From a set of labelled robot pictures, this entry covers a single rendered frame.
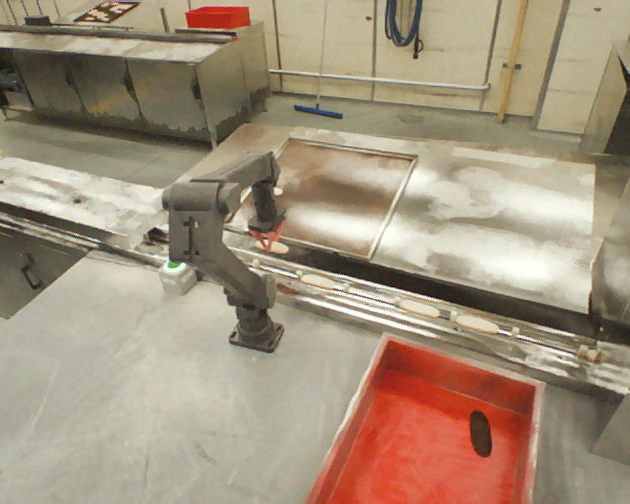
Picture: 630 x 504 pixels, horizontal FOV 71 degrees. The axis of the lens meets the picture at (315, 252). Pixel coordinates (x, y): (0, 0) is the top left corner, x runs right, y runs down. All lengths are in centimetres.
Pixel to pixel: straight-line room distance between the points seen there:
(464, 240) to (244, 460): 80
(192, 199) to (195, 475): 53
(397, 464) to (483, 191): 87
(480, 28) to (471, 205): 334
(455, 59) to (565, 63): 96
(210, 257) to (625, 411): 73
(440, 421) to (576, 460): 25
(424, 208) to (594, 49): 312
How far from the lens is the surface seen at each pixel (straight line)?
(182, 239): 71
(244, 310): 104
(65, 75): 493
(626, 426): 97
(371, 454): 94
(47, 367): 127
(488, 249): 128
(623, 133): 267
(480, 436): 98
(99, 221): 155
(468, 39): 466
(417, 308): 114
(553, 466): 101
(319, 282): 120
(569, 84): 439
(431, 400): 101
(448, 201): 141
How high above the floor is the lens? 165
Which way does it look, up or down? 37 degrees down
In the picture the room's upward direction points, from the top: 4 degrees counter-clockwise
